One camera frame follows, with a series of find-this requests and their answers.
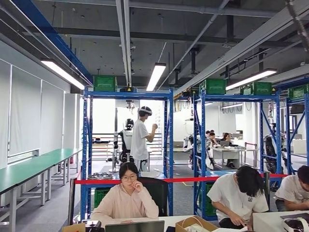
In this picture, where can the white VR headset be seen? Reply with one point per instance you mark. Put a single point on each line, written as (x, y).
(294, 225)
(145, 110)

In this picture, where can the blue ceiling beam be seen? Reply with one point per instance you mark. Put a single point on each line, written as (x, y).
(52, 35)

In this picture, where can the black office chair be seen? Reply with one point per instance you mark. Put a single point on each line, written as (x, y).
(159, 195)

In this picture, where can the ceiling light bar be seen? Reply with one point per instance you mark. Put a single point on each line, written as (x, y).
(156, 76)
(251, 79)
(62, 74)

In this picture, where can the black barrier post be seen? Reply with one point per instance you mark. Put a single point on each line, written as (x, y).
(71, 201)
(267, 192)

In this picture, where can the grey ceiling rail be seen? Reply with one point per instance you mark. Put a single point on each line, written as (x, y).
(125, 38)

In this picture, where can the white roller blind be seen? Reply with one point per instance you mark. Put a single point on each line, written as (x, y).
(52, 118)
(25, 112)
(4, 112)

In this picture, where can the white table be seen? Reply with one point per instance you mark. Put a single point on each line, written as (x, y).
(265, 222)

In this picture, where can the red barrier belt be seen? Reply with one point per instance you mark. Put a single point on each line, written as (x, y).
(181, 179)

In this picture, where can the green top workbench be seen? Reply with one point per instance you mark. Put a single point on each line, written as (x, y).
(62, 153)
(22, 173)

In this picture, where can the white black humanoid robot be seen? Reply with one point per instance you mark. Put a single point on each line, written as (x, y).
(187, 142)
(126, 141)
(270, 150)

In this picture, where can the open brown cardboard box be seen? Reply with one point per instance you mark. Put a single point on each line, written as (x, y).
(179, 228)

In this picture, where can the dark grey laptop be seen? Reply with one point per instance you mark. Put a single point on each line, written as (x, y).
(135, 226)

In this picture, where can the white office desk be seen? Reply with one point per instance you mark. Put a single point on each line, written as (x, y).
(231, 152)

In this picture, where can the person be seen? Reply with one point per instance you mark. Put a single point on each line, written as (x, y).
(292, 192)
(139, 144)
(234, 198)
(125, 201)
(211, 136)
(227, 139)

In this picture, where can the blue metal shelf rack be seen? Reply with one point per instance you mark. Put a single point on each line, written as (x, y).
(288, 137)
(84, 144)
(203, 128)

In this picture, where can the black device yellow sticker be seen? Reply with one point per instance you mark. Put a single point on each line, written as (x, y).
(126, 89)

